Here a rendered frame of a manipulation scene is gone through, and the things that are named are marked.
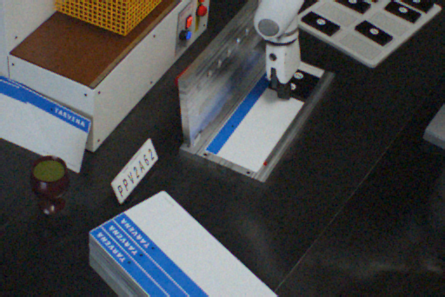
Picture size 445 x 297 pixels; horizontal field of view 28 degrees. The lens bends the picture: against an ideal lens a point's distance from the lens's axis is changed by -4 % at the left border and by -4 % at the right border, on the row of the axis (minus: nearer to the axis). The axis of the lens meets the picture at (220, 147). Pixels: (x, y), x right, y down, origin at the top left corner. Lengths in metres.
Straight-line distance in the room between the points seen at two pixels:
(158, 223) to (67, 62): 0.43
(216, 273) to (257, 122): 0.53
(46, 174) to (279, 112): 0.60
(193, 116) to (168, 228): 0.32
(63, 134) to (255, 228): 0.46
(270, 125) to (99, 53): 0.43
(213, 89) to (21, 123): 0.44
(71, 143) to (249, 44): 0.52
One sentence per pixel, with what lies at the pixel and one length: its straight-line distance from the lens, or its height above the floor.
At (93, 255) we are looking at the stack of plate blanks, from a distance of 1.77.
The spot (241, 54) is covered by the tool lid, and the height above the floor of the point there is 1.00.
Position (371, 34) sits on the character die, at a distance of 2.45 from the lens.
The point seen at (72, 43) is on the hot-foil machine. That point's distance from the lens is 2.00.
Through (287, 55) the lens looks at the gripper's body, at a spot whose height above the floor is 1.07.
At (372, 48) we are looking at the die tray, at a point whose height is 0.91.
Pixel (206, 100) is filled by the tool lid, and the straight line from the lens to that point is 2.03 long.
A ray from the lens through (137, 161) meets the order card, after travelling 1.94.
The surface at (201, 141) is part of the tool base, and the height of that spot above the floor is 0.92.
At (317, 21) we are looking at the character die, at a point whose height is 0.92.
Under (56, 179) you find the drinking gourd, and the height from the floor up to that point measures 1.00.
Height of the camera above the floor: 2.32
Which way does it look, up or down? 44 degrees down
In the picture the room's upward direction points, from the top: 8 degrees clockwise
